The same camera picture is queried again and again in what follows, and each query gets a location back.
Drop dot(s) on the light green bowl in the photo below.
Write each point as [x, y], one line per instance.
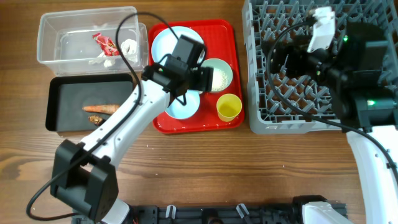
[222, 65]

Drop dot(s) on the orange carrot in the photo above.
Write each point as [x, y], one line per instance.
[103, 109]

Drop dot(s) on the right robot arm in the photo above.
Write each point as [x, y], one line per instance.
[366, 110]

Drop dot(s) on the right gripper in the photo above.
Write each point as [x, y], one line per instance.
[298, 51]

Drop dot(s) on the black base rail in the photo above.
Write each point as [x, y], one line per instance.
[297, 212]

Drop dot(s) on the small light blue plate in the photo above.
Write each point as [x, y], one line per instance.
[186, 109]

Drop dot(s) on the white tissue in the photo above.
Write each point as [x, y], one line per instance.
[129, 49]
[101, 58]

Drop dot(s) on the yellow plastic cup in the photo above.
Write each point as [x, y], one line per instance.
[228, 107]

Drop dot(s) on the grey dishwasher rack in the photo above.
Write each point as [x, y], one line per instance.
[263, 21]

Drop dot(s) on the large light blue plate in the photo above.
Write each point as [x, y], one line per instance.
[165, 43]

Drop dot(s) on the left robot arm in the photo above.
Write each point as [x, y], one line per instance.
[84, 174]

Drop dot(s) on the clear plastic bin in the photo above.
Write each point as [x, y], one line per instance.
[65, 44]

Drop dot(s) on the red snack wrapper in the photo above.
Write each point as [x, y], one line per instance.
[106, 44]

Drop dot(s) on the black plastic tray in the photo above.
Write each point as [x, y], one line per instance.
[68, 96]

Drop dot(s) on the red serving tray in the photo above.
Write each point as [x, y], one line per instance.
[218, 36]

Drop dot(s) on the dark food scrap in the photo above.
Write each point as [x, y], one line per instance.
[96, 120]

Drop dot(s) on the white rice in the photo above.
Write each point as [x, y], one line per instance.
[220, 80]

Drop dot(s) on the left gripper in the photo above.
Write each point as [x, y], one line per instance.
[204, 81]

